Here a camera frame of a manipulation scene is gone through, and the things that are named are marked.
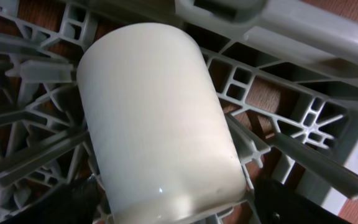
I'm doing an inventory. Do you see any grey dishwasher rack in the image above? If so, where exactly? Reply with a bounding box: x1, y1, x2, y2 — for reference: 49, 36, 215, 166
0, 1, 358, 223

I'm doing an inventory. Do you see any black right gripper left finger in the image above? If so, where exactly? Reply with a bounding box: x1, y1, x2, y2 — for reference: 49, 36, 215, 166
2, 177, 100, 224

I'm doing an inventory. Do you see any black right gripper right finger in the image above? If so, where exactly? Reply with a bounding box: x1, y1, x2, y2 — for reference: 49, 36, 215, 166
254, 179, 350, 224

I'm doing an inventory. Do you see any cream white cup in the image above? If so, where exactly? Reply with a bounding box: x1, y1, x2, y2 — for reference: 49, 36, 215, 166
76, 23, 246, 223

